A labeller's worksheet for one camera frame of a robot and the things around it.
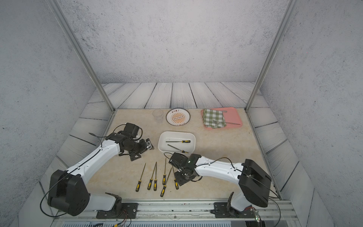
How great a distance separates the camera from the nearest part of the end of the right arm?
57 cm

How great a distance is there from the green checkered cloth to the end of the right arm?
0.48 meters

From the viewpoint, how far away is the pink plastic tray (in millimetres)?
1127

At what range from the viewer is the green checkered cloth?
43.4 inches
